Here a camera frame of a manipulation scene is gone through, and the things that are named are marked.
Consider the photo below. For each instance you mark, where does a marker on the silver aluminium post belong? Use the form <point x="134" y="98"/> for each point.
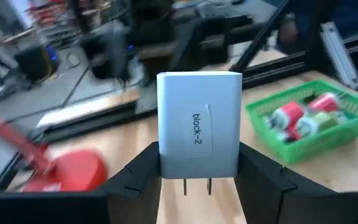
<point x="340" y="56"/>

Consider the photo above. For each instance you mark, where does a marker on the black side desk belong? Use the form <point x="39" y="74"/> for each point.
<point x="244" y="11"/>

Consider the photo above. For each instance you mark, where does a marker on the green plastic basket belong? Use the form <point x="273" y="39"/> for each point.
<point x="309" y="149"/>

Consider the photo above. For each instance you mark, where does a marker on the red desk lamp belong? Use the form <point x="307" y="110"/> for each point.
<point x="79" y="171"/>

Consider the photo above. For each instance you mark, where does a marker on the black computer tower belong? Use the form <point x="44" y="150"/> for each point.
<point x="34" y="63"/>

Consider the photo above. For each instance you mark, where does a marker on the small parts bin rack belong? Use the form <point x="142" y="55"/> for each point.
<point x="48" y="12"/>

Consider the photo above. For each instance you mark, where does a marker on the black aluminium table frame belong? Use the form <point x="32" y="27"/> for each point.
<point x="89" y="123"/>

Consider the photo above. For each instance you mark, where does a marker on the red and white plug charger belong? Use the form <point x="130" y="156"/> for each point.
<point x="287" y="115"/>
<point x="323" y="102"/>

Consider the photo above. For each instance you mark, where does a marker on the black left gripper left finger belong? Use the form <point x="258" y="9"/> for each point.
<point x="73" y="207"/>

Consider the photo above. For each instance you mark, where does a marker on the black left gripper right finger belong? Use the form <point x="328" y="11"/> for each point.
<point x="306" y="207"/>

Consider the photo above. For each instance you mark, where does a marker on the green and white plug charger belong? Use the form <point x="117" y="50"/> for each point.
<point x="317" y="123"/>
<point x="340" y="116"/>

